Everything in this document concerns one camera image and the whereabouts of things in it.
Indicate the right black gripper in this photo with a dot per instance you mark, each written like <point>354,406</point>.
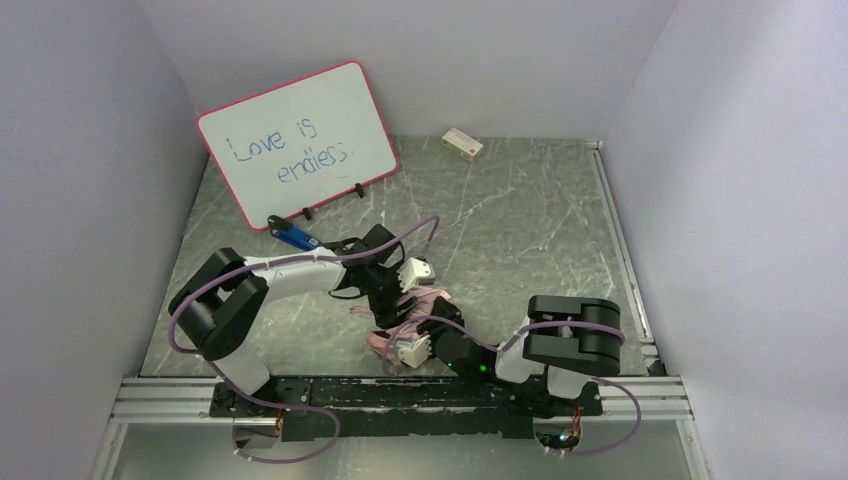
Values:
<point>432,318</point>

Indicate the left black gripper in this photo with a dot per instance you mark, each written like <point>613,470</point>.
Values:
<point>387,299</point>

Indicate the pink and black folding umbrella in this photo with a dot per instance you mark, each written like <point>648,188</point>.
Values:
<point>383,342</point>

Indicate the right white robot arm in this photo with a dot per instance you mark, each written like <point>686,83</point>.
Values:
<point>565,341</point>

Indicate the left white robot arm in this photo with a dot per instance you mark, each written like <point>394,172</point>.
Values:
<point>217,307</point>

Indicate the blue stapler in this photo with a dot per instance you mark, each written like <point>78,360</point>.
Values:
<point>282,229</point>

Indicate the small white cardboard box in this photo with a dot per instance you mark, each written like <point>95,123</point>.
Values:
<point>466,146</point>

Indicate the pink framed whiteboard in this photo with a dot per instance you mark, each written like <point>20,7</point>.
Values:
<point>301,144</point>

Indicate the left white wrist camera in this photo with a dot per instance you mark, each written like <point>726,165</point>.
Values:
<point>416,272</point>

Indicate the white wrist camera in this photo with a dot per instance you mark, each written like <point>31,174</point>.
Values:
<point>413,353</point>
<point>416,272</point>

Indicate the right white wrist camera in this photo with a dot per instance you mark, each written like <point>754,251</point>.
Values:
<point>413,353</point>

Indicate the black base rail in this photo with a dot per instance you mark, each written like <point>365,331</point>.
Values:
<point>314,407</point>

